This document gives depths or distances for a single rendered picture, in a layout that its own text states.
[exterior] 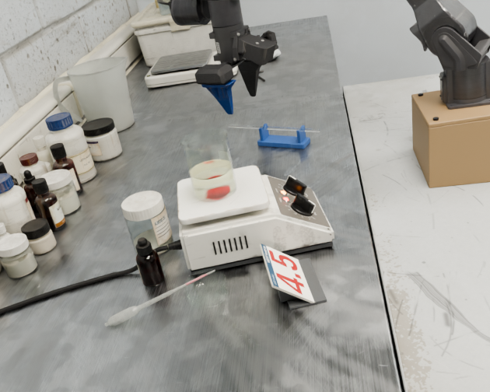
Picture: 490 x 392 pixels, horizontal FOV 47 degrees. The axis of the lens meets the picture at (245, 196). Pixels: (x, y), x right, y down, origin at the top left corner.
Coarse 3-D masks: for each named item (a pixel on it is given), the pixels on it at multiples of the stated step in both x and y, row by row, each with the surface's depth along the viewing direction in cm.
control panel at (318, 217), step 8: (272, 184) 80; (280, 184) 81; (280, 192) 78; (312, 192) 83; (280, 200) 76; (312, 200) 80; (280, 208) 74; (288, 208) 75; (320, 208) 79; (296, 216) 73; (304, 216) 74; (312, 216) 75; (320, 216) 76; (320, 224) 74; (328, 224) 75
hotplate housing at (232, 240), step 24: (240, 216) 73; (264, 216) 72; (288, 216) 73; (192, 240) 72; (216, 240) 72; (240, 240) 73; (264, 240) 73; (288, 240) 74; (312, 240) 74; (192, 264) 74; (216, 264) 74; (240, 264) 75
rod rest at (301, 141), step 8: (264, 136) 109; (272, 136) 110; (280, 136) 109; (288, 136) 108; (304, 136) 106; (264, 144) 108; (272, 144) 107; (280, 144) 106; (288, 144) 105; (296, 144) 105; (304, 144) 104
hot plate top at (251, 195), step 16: (240, 176) 79; (256, 176) 78; (192, 192) 77; (240, 192) 75; (256, 192) 74; (192, 208) 73; (208, 208) 72; (224, 208) 72; (240, 208) 71; (256, 208) 71
